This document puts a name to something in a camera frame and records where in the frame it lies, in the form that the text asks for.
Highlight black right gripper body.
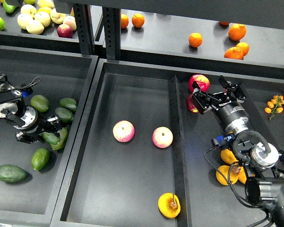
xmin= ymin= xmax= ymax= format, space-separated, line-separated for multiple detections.
xmin=192 ymin=83 xmax=249 ymax=129

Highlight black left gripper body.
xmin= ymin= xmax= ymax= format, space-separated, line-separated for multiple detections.
xmin=16 ymin=115 xmax=62 ymax=144

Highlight yellow pear with stem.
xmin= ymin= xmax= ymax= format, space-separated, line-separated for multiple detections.
xmin=158 ymin=192 xmax=181 ymax=218

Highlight dark green avocado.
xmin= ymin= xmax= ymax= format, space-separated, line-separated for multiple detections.
xmin=40 ymin=132 xmax=60 ymax=145

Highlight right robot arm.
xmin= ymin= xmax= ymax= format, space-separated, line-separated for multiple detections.
xmin=192 ymin=76 xmax=284 ymax=227

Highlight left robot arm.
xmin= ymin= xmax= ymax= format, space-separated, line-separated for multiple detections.
xmin=0 ymin=74 xmax=64 ymax=145

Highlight green avocado lower centre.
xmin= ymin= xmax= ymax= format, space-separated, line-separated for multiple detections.
xmin=51 ymin=127 xmax=69 ymax=150

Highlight green avocado middle right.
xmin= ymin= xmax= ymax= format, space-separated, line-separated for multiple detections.
xmin=54 ymin=107 xmax=74 ymax=123

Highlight green avocado top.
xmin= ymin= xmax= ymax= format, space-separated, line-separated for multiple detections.
xmin=30 ymin=95 xmax=50 ymax=113

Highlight green avocado upper right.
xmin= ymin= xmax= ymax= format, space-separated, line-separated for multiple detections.
xmin=59 ymin=98 xmax=78 ymax=113

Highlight light green avocado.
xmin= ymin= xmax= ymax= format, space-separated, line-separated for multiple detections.
xmin=31 ymin=148 xmax=50 ymax=170

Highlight yellow pear round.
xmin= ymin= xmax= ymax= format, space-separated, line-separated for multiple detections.
xmin=221 ymin=149 xmax=238 ymax=165

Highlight large dark avocado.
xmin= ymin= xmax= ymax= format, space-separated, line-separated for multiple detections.
xmin=0 ymin=164 xmax=27 ymax=183

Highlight yellow pear lower left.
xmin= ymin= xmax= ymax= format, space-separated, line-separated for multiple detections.
xmin=216 ymin=165 xmax=240 ymax=186

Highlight yellow pear lower middle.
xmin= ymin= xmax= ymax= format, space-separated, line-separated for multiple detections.
xmin=238 ymin=167 xmax=247 ymax=184

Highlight pale yellow pear front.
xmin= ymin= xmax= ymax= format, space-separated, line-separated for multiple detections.
xmin=26 ymin=20 xmax=44 ymax=35

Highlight pale yellow pear centre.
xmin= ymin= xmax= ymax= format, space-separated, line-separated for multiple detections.
xmin=34 ymin=11 xmax=51 ymax=27

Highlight pale yellow pear left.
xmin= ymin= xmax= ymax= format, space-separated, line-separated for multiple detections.
xmin=17 ymin=13 xmax=33 ymax=30

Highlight bright red apple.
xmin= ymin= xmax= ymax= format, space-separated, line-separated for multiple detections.
xmin=188 ymin=74 xmax=210 ymax=93

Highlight dark red apple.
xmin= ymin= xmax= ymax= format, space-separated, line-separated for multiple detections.
xmin=186 ymin=94 xmax=199 ymax=113

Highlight orange front right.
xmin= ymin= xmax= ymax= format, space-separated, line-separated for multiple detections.
xmin=224 ymin=47 xmax=244 ymax=60

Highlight black tray divider right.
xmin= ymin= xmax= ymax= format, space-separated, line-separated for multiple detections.
xmin=240 ymin=84 xmax=284 ymax=172

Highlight black tray divider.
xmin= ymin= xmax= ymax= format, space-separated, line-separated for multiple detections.
xmin=240 ymin=84 xmax=284 ymax=172
xmin=168 ymin=76 xmax=192 ymax=227

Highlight orange small right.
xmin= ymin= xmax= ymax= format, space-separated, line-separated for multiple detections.
xmin=236 ymin=42 xmax=249 ymax=56

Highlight orange shelf centre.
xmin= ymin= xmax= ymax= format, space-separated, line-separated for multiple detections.
xmin=188 ymin=33 xmax=203 ymax=48

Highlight orange cherry tomato bunch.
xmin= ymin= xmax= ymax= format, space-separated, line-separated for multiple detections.
xmin=264 ymin=95 xmax=284 ymax=121

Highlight large orange shelf right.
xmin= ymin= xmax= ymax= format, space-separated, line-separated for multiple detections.
xmin=228 ymin=23 xmax=247 ymax=41

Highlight pink apple right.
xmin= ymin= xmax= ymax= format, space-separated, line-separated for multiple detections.
xmin=152 ymin=127 xmax=173 ymax=148

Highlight pink apple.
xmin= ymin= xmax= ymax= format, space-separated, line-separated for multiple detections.
xmin=113 ymin=120 xmax=135 ymax=142
xmin=152 ymin=127 xmax=173 ymax=148

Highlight orange hidden at back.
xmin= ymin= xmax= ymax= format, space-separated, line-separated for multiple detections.
xmin=219 ymin=21 xmax=230 ymax=26

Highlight pink apple left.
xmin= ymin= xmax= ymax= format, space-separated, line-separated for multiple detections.
xmin=113 ymin=120 xmax=135 ymax=142

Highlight black left tray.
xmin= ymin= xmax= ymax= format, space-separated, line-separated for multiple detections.
xmin=0 ymin=45 xmax=98 ymax=226

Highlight black tray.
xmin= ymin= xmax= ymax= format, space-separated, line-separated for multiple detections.
xmin=0 ymin=45 xmax=98 ymax=226
xmin=50 ymin=58 xmax=284 ymax=227

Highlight orange on shelf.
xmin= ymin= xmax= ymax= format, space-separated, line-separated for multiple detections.
xmin=132 ymin=13 xmax=145 ymax=28

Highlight red apple on shelf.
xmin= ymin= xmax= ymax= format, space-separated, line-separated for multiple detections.
xmin=57 ymin=24 xmax=73 ymax=38

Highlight black centre tray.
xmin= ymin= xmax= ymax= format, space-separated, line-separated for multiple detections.
xmin=50 ymin=58 xmax=284 ymax=227

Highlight orange half hidden left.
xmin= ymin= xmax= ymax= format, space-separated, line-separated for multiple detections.
xmin=120 ymin=14 xmax=129 ymax=29

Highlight pale peach fruit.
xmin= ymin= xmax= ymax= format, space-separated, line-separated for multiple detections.
xmin=63 ymin=16 xmax=77 ymax=31

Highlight black tray divider centre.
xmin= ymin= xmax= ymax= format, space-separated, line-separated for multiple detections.
xmin=168 ymin=76 xmax=192 ymax=227

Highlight black shelf post right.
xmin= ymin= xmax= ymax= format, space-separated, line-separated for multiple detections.
xmin=102 ymin=7 xmax=121 ymax=60

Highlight black shelf post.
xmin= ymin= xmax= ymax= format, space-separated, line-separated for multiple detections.
xmin=102 ymin=7 xmax=121 ymax=60
xmin=73 ymin=3 xmax=95 ymax=55

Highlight black shelf post left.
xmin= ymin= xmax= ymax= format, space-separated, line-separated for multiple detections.
xmin=73 ymin=3 xmax=95 ymax=55

